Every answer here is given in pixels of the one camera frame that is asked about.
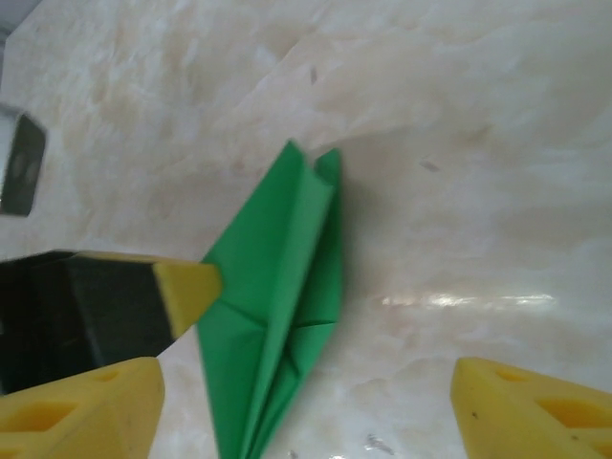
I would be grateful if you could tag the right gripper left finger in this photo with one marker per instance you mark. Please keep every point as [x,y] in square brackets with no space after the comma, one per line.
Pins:
[86,421]

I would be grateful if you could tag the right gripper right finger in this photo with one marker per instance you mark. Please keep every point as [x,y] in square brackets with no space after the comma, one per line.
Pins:
[526,421]

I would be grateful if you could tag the green square paper sheet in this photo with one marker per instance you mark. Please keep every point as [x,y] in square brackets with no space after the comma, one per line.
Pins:
[287,263]

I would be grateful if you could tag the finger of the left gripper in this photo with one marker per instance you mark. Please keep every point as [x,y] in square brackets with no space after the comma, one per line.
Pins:
[95,306]

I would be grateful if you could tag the aluminium frame post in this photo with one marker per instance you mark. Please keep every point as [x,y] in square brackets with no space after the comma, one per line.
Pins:
[21,162]

